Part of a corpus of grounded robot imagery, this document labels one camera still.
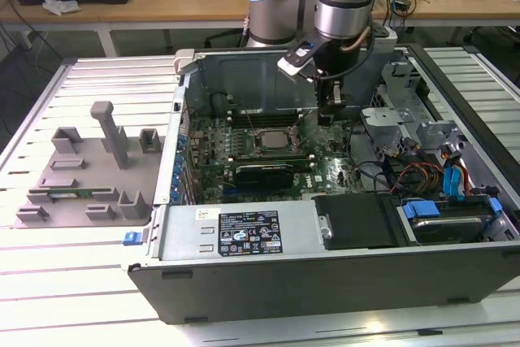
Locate open black PC case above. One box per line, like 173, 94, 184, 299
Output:
128, 42, 520, 326

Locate silver power supply with label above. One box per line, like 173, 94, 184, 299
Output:
156, 199, 326, 261

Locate black graphics card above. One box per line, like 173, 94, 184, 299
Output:
234, 162, 294, 190

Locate silver metal drive bracket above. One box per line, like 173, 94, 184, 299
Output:
360, 106, 414, 161

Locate black office chair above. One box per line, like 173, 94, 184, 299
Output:
466, 26, 520, 55

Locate CPU socket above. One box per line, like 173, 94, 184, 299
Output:
252, 125, 305, 158

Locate green motherboard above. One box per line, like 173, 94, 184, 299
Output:
178, 111, 365, 205

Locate silver CPU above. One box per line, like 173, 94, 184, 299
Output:
259, 130, 293, 152

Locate black round case speaker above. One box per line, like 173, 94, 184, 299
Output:
210, 93, 231, 116

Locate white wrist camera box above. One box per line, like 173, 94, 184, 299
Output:
277, 40, 317, 79

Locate grey plastic parts rack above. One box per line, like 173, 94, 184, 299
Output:
14, 101, 167, 229

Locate metal socket cover frame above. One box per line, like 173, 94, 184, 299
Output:
297, 112, 327, 149

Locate hard disk in blue carrier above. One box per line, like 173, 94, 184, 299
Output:
400, 198, 503, 245

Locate crumpled white paper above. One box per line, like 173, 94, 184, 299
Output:
41, 0, 81, 15

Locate small blue case latch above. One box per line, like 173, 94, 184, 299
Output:
121, 231, 144, 247

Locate black RAM slot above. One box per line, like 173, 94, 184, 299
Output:
226, 167, 314, 173
229, 117, 319, 124
229, 121, 318, 128
230, 109, 319, 115
226, 153, 314, 160
226, 162, 314, 169
230, 113, 319, 119
226, 158, 314, 164

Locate red yellow power wires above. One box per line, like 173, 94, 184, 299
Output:
389, 162, 446, 193

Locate green RAM stick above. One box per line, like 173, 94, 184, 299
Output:
47, 187, 115, 199

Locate blue flat data cable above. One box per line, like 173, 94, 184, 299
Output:
442, 163, 470, 202

